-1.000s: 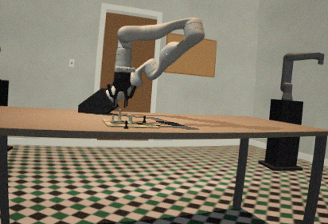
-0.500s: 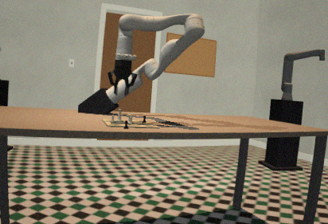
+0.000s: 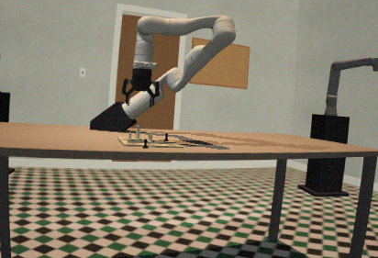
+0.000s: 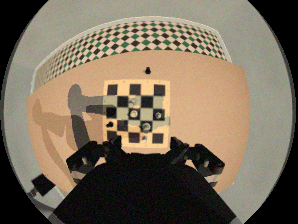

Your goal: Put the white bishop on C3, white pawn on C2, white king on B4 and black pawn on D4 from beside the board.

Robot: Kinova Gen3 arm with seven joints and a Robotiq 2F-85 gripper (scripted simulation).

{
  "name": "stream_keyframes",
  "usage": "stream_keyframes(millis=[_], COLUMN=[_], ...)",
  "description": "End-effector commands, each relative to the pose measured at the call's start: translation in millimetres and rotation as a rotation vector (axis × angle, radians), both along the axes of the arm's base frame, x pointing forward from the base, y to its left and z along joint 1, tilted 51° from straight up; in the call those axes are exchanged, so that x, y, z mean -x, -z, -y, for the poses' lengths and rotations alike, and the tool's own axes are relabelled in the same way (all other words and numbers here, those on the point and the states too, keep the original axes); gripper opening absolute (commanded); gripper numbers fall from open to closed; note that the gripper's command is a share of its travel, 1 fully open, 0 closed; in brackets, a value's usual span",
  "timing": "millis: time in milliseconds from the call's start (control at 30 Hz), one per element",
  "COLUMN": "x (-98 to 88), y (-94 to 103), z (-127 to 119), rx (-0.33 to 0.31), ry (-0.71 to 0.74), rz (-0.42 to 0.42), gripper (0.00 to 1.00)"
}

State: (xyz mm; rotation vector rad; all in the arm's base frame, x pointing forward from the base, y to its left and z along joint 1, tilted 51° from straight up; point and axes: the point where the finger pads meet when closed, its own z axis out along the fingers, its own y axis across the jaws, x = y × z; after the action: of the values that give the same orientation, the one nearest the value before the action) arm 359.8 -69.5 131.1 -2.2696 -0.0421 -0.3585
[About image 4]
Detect chessboard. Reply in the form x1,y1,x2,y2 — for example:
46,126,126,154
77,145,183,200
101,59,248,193
103,80,170,148

